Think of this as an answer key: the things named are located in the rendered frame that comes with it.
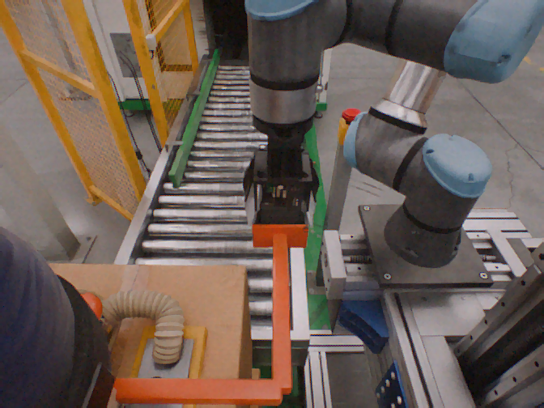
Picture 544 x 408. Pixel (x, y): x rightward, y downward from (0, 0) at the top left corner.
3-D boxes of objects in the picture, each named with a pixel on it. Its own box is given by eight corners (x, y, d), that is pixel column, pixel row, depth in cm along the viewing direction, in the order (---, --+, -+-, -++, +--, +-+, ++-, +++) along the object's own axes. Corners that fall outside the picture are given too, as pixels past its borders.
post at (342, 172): (314, 277, 187) (339, 117, 117) (326, 277, 187) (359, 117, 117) (315, 287, 182) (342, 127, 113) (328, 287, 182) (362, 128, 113)
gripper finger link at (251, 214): (232, 244, 50) (251, 201, 44) (235, 215, 55) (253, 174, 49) (252, 248, 51) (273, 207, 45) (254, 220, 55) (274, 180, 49)
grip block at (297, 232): (254, 210, 59) (253, 189, 56) (303, 210, 59) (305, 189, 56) (252, 248, 53) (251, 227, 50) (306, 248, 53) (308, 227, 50)
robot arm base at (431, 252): (441, 214, 78) (457, 181, 71) (469, 267, 67) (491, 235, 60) (376, 214, 78) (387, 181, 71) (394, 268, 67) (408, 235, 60)
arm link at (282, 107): (251, 62, 39) (320, 62, 39) (252, 99, 42) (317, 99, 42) (247, 91, 33) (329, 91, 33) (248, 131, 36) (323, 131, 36)
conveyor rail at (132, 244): (206, 77, 283) (202, 53, 270) (212, 77, 283) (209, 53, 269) (105, 354, 117) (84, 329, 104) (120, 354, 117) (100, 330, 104)
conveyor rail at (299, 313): (282, 77, 282) (283, 54, 269) (288, 77, 282) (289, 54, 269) (291, 356, 116) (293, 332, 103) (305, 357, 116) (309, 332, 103)
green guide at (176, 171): (207, 58, 272) (206, 47, 266) (220, 58, 272) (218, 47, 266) (156, 189, 157) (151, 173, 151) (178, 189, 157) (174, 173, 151)
